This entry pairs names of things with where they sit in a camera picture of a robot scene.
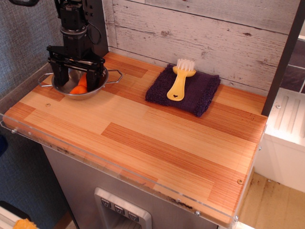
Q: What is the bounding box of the white toy sink unit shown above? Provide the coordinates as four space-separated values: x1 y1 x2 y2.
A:
254 88 305 192

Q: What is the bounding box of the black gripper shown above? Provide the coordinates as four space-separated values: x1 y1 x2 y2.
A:
47 33 104 92

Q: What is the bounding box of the clear acrylic edge guard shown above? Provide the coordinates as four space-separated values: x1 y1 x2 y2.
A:
3 110 266 228

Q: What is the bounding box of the yellow scrub brush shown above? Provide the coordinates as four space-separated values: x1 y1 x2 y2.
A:
167 59 196 101

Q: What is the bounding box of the orange object bottom left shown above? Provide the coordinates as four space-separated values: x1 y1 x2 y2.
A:
13 219 37 229

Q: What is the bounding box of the dark post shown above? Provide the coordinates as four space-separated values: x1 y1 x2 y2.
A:
261 0 305 116
85 0 109 57

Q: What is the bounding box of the steel bowl with handles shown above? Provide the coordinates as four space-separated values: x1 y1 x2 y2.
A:
38 67 123 100

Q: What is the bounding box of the purple folded cloth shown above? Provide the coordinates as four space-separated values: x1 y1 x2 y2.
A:
145 64 221 117

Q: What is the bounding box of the dark left post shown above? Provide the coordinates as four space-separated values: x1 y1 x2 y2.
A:
85 0 109 57

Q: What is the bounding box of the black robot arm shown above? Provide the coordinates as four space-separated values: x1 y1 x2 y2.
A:
47 0 109 92

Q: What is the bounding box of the dark right post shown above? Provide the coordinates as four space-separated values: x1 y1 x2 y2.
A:
261 0 305 116

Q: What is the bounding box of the grey toy fridge cabinet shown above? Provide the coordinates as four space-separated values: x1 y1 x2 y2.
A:
42 146 217 229

